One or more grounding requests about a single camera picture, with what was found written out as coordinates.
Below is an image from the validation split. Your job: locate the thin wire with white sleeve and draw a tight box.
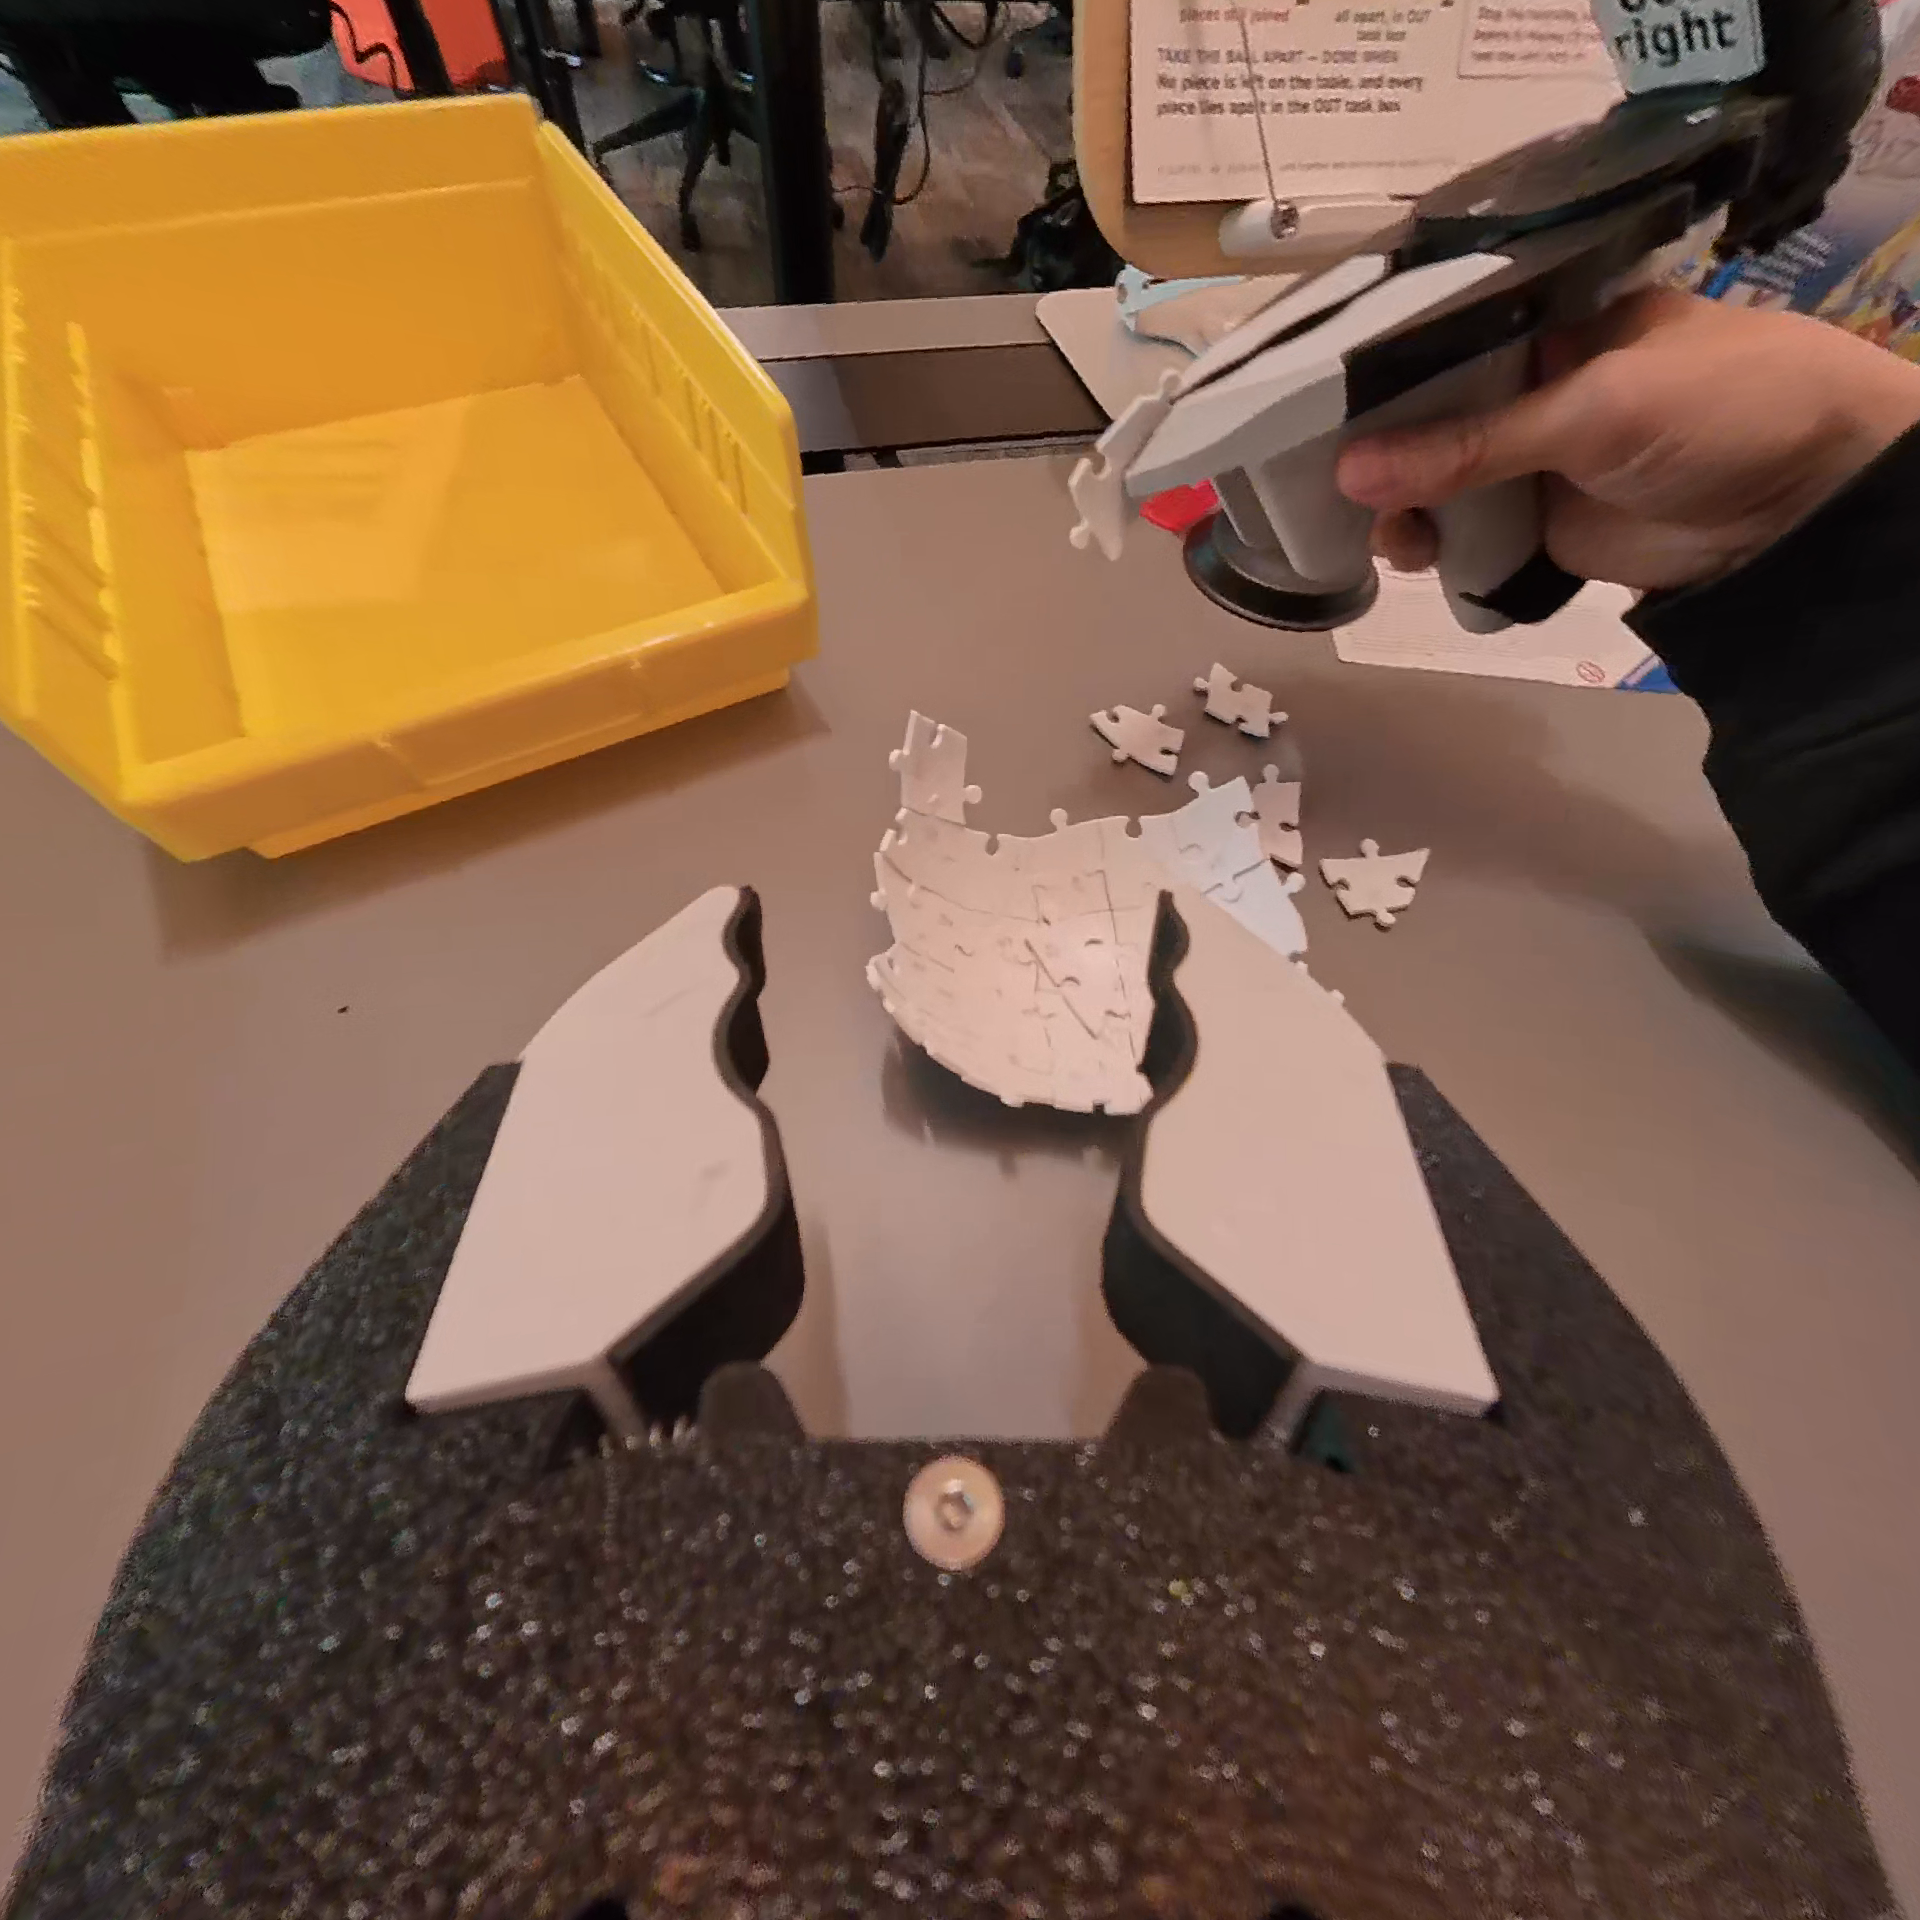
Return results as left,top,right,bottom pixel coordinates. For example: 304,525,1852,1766
1253,82,1301,238

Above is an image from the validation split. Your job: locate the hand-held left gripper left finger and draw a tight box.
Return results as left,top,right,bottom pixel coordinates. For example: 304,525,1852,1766
404,882,810,1434

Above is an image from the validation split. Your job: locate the printed instruction sheet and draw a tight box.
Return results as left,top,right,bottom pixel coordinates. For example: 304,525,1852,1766
1126,0,1629,208

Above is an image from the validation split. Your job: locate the partly built white puzzle ball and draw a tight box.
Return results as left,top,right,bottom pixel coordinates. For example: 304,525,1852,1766
864,711,1347,1119

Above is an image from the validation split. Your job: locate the printed puzzle instruction leaflet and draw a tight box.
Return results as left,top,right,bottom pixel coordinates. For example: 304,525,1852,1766
1330,562,1660,694

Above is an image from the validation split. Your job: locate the black office chair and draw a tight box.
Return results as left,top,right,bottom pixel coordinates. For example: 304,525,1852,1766
586,0,758,250

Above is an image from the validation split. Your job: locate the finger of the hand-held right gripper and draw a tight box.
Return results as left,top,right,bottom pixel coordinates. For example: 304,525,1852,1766
1160,252,1397,406
1119,252,1520,500

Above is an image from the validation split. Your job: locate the white clamp rail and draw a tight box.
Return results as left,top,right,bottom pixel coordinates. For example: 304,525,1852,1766
1216,192,1420,261

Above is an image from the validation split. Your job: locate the black desk frame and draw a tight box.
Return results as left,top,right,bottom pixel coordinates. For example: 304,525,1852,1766
742,0,838,309

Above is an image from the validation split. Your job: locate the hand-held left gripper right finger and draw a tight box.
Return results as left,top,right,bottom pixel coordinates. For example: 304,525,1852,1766
1100,887,1503,1453

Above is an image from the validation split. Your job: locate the person's right hand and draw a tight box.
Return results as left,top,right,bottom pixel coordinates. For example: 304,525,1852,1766
1332,285,1907,598

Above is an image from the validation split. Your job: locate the orange object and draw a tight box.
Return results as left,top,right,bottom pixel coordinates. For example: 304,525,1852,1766
326,0,519,95

